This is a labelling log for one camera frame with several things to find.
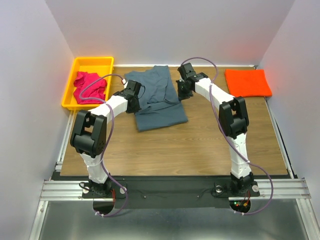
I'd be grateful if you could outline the grey-blue t-shirt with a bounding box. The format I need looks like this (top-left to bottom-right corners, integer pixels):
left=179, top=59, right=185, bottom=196
left=124, top=65, right=188, bottom=132

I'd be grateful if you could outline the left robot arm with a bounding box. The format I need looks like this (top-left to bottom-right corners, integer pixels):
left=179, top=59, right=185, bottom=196
left=70, top=80, right=143, bottom=197

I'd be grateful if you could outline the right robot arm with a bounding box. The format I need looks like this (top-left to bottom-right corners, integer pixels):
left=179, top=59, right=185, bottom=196
left=176, top=62, right=254, bottom=194

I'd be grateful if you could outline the yellow plastic bin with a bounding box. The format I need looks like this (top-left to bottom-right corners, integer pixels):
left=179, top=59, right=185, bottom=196
left=61, top=56, right=114, bottom=111

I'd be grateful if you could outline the magenta t-shirt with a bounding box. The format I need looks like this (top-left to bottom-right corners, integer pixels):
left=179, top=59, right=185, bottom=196
left=73, top=71, right=108, bottom=105

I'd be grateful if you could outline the folded orange t-shirt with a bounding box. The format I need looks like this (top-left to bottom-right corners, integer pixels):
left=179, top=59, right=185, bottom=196
left=225, top=69, right=273, bottom=97

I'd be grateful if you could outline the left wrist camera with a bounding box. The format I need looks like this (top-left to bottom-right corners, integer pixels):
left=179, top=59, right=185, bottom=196
left=121, top=78, right=128, bottom=86

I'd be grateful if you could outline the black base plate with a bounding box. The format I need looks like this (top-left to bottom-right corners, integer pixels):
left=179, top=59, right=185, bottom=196
left=79, top=176, right=260, bottom=209

